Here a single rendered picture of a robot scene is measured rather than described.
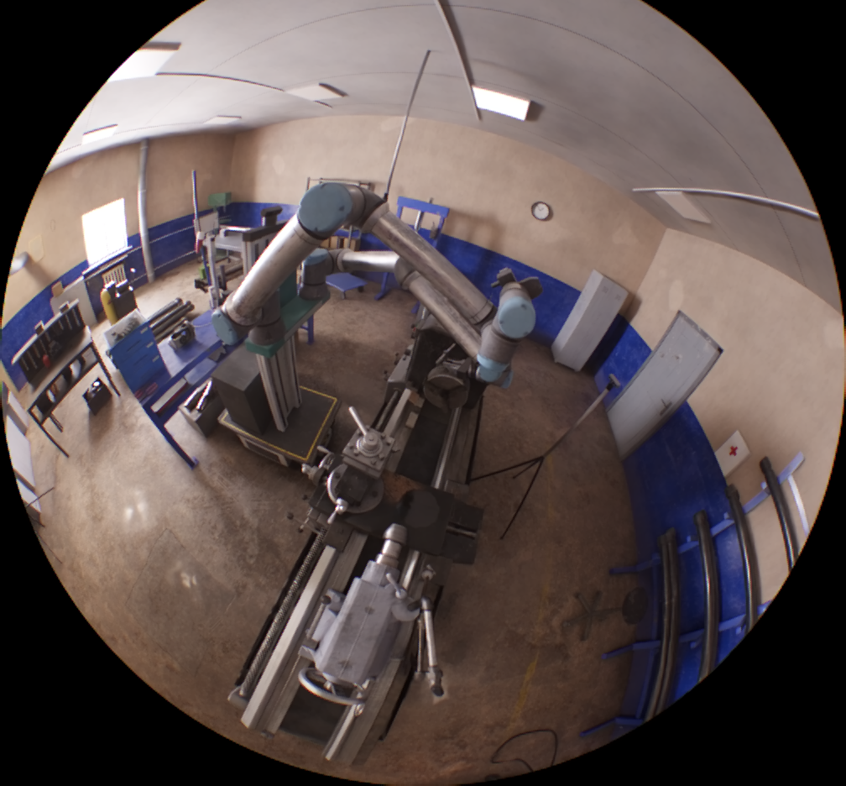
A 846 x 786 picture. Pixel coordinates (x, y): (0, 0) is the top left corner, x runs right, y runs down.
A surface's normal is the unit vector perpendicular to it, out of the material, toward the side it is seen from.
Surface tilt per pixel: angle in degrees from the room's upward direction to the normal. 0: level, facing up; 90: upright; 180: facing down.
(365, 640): 0
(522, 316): 85
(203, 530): 0
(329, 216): 85
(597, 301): 90
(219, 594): 0
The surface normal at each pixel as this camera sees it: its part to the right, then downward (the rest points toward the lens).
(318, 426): 0.24, -0.75
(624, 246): -0.27, 0.56
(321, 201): -0.07, 0.55
